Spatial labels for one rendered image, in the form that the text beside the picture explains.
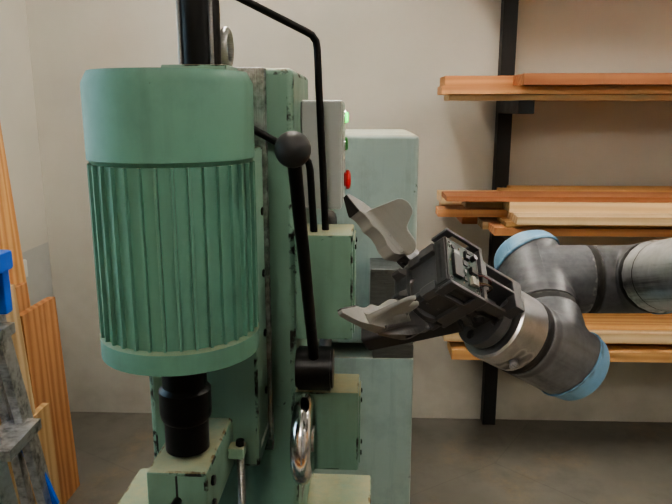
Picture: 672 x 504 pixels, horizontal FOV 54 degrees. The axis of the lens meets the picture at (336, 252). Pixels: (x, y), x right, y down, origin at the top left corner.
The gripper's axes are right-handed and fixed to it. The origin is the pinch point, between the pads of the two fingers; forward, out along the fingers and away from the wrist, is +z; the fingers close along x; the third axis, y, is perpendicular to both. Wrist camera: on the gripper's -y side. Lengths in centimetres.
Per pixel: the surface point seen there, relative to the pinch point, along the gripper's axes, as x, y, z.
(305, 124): -33.5, -12.5, -2.1
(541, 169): -178, -67, -157
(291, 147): -3.7, 5.5, 9.7
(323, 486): -2, -55, -40
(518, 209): -134, -64, -130
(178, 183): -3.0, -4.8, 15.8
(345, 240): -16.3, -13.0, -10.8
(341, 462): 4.8, -31.8, -26.0
